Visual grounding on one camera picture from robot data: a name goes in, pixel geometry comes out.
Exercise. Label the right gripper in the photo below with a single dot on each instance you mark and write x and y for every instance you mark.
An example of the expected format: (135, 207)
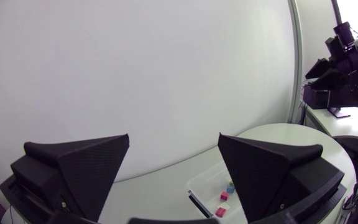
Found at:
(350, 62)

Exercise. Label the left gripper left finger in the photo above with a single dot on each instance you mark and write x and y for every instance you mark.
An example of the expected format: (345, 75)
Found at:
(82, 174)

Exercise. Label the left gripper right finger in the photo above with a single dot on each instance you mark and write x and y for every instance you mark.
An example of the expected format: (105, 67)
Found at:
(259, 174)

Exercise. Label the clear plastic container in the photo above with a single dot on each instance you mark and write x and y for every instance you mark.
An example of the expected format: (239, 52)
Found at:
(206, 183)

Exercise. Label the dark screen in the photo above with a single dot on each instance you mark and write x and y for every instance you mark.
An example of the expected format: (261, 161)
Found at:
(344, 95)

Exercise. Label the blue toy brick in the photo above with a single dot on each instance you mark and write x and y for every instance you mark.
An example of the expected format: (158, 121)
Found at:
(230, 188)

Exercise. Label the red toy brick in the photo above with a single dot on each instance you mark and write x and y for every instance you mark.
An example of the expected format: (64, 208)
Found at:
(220, 212)
(224, 196)

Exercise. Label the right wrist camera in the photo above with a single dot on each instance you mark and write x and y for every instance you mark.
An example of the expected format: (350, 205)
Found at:
(333, 47)

